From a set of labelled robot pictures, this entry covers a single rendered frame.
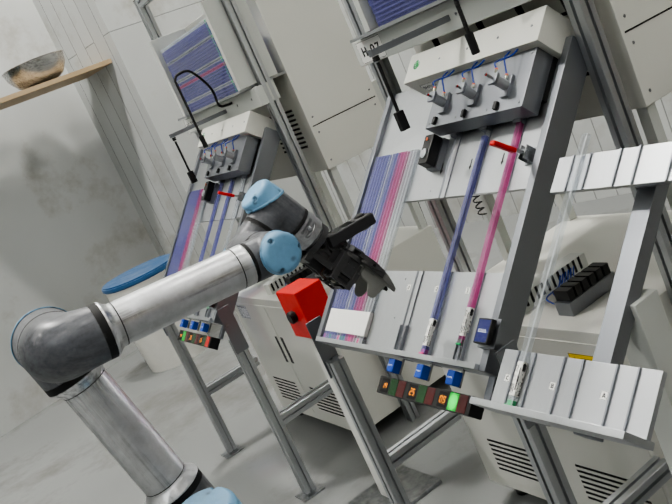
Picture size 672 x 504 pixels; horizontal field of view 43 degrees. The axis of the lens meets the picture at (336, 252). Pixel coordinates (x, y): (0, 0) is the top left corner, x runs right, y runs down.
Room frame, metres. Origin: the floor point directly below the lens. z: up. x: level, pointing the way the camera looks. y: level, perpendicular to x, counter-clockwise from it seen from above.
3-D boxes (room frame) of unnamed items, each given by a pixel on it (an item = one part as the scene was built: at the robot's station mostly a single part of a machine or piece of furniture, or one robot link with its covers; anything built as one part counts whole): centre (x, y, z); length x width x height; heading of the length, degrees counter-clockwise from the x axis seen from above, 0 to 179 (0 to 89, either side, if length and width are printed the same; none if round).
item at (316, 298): (2.54, 0.15, 0.39); 0.24 x 0.24 x 0.78; 26
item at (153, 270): (5.37, 1.21, 0.31); 0.52 x 0.51 x 0.63; 40
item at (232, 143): (3.30, 0.21, 0.66); 1.01 x 0.73 x 1.31; 116
